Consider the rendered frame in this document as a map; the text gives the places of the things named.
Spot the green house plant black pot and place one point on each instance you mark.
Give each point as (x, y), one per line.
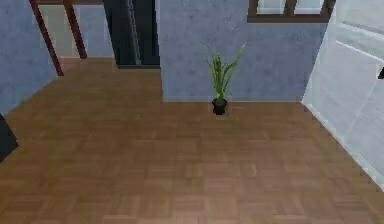
(220, 80)

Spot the black tall cupboard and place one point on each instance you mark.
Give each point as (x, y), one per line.
(133, 33)

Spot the brown framed window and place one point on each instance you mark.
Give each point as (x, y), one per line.
(289, 16)

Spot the white room door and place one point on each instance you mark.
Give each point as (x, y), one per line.
(350, 86)

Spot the black furniture corner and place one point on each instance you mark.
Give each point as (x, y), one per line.
(6, 140)

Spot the brown door frame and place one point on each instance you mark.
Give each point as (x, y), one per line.
(74, 30)

